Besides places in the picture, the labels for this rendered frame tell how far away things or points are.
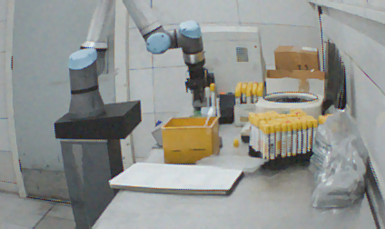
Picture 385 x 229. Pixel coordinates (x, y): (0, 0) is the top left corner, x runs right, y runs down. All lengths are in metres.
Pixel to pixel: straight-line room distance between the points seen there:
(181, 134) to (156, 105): 2.22
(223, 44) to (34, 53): 1.87
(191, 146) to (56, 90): 2.40
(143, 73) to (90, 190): 1.86
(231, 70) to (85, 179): 0.77
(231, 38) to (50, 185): 2.12
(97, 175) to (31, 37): 2.12
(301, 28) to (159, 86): 0.96
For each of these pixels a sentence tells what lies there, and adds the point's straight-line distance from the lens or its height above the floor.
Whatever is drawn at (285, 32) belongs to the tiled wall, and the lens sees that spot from 3.98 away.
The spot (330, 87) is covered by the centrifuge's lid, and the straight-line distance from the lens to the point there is 2.03.
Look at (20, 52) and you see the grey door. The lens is 4.30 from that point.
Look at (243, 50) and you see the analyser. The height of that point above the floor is 1.09.
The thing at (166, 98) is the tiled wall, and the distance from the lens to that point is 4.09.
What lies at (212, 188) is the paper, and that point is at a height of 0.89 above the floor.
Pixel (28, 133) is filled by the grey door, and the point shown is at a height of 0.51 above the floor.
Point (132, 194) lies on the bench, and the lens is 1.64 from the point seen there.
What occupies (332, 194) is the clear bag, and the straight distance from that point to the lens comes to 1.40.
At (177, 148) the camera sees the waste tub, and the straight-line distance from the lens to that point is 1.89.
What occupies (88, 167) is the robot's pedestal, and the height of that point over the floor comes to 0.78.
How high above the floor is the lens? 1.35
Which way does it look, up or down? 11 degrees down
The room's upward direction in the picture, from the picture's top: 3 degrees counter-clockwise
